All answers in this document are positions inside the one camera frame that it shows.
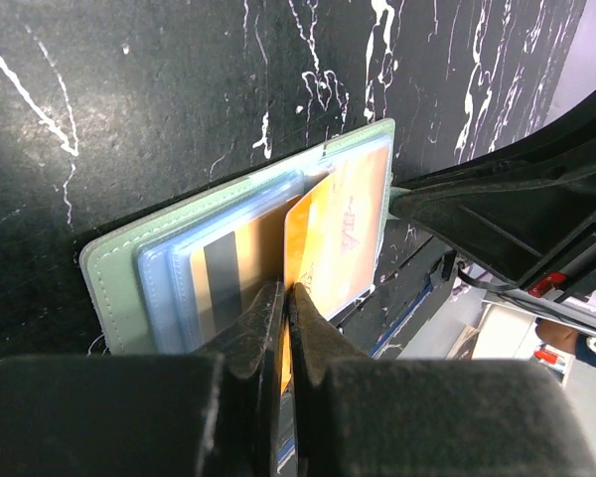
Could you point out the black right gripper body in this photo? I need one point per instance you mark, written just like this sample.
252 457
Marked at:
563 295

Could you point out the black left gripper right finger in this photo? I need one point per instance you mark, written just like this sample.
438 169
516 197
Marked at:
357 416

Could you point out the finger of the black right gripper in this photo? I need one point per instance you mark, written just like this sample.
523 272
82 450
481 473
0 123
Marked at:
513 221

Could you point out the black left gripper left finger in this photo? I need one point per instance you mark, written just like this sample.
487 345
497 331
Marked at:
213 412

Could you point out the orange credit card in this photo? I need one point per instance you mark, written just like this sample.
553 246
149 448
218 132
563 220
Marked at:
308 234
229 270
357 220

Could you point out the green card holder wallet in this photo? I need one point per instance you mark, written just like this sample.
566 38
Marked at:
108 264

